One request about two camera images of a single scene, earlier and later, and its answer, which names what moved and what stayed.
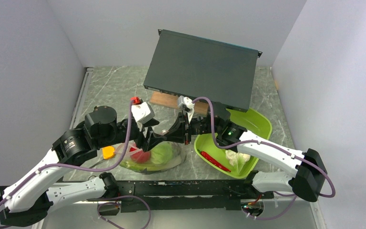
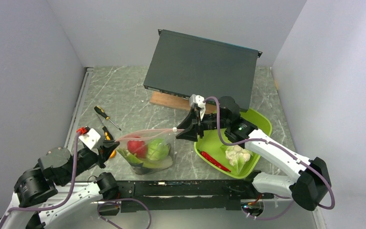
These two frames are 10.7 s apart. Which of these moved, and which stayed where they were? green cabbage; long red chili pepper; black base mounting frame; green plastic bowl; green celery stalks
Moved: green celery stalks
Stayed: green cabbage; long red chili pepper; green plastic bowl; black base mounting frame
